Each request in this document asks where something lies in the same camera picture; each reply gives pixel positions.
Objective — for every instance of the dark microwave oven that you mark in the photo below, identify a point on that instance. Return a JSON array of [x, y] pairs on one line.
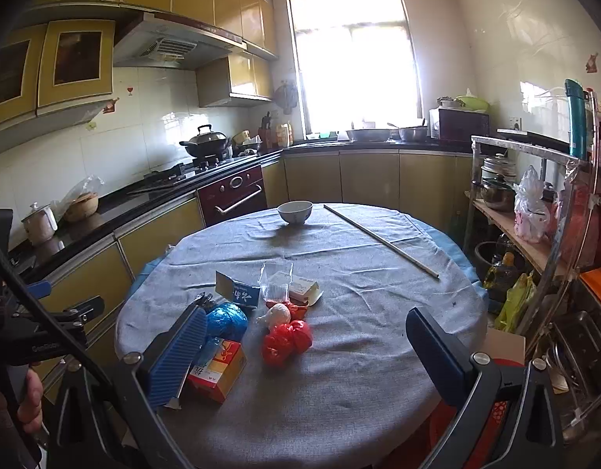
[[464, 124]]

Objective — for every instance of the cooking oil bottle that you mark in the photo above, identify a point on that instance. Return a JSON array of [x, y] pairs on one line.
[[505, 269]]

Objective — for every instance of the steel range hood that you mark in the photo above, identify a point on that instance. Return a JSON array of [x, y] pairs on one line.
[[168, 49]]

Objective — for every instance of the clear plastic box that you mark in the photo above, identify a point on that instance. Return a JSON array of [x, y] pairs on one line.
[[276, 281]]

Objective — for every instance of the dark red oven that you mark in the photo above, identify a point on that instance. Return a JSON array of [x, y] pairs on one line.
[[232, 195]]

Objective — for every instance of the yellow green plastic bag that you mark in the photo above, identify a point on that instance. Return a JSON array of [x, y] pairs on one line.
[[517, 303]]

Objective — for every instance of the pink and white plastic bag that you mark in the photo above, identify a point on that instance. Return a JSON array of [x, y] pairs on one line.
[[532, 210]]

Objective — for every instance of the black gas stove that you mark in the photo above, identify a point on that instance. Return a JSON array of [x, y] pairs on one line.
[[183, 172]]

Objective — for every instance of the flat black tray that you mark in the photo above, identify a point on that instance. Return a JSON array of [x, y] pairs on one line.
[[529, 138]]

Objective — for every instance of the black kitchen countertop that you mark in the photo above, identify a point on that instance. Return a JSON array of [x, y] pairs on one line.
[[110, 210]]

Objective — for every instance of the metal storage rack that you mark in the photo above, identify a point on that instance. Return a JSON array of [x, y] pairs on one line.
[[549, 156]]

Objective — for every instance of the dark brown crock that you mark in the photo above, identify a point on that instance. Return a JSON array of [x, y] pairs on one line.
[[486, 260]]

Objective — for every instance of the steel basin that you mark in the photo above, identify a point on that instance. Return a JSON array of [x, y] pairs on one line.
[[368, 134], [412, 133]]

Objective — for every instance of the blue table cover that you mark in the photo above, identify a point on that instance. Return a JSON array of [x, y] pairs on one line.
[[459, 254]]

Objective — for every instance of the clear bag with brown bowl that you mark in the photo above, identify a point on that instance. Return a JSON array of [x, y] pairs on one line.
[[80, 200]]

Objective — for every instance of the long thin wooden stick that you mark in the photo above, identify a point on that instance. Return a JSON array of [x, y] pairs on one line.
[[378, 239]]

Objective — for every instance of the white ceramic bowl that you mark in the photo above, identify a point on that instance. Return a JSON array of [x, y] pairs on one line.
[[294, 211]]

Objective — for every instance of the blue and white carton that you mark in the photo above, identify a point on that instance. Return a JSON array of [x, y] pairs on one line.
[[241, 294]]

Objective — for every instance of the steel pot with lid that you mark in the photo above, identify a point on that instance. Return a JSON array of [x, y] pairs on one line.
[[498, 194]]

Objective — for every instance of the teal thermos bottle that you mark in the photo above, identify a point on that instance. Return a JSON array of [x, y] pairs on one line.
[[576, 117]]

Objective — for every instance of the brown cardboard box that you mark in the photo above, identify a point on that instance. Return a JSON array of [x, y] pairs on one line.
[[505, 343]]

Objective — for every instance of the white pot with lid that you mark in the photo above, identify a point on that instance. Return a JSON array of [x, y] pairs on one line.
[[498, 168]]

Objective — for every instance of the round hanging strainer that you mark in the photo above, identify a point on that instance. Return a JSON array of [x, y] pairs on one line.
[[285, 96]]

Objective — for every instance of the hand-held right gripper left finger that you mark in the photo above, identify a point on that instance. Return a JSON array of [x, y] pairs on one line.
[[178, 351]]

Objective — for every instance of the white wad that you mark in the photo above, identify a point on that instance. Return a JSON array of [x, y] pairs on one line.
[[277, 313]]

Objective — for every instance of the black wok with lid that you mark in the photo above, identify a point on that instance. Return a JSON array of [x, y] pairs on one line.
[[205, 142]]

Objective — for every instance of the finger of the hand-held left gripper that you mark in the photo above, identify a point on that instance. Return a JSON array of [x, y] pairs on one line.
[[39, 287], [80, 311]]

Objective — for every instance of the yellow base cabinets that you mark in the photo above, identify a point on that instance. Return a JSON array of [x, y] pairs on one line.
[[368, 180]]

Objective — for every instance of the small yellow wall cabinet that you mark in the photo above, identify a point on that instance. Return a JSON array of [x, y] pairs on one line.
[[234, 78]]

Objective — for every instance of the green plastic basin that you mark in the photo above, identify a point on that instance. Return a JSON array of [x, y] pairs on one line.
[[471, 102]]

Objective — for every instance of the yellow glass door cabinet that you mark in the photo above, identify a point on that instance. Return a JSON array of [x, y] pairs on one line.
[[71, 61]]

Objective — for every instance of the grey tablecloth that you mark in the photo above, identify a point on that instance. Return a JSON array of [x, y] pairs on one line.
[[354, 303]]

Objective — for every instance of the bright window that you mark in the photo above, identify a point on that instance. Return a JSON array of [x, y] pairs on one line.
[[354, 58]]

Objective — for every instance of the red plastic bag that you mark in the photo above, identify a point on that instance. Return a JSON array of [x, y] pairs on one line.
[[285, 343]]

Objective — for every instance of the small white cardboard box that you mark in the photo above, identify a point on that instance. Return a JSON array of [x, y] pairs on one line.
[[304, 289]]

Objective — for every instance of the person's left hand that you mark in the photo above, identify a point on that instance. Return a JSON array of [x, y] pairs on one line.
[[31, 395]]

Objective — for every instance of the blue plastic bag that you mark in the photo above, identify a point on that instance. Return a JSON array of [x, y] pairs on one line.
[[227, 320]]

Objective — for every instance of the red plastic basket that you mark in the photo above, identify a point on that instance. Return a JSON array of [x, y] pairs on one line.
[[498, 415]]

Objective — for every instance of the orange and yellow box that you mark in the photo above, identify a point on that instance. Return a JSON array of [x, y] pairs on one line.
[[220, 364]]

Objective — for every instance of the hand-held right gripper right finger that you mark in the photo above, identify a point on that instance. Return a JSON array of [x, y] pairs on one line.
[[434, 351]]

